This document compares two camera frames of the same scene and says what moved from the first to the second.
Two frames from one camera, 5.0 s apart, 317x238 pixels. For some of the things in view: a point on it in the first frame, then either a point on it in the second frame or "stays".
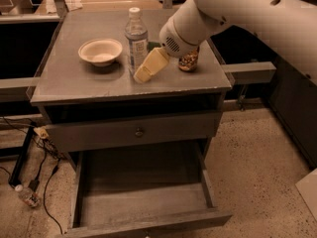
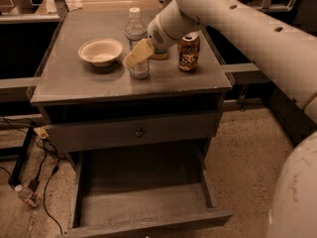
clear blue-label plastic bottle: x=137 y=40 stays
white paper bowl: x=101 y=52 stays
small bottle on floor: x=27 y=195 stays
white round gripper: x=174 y=41 -> x=160 y=34
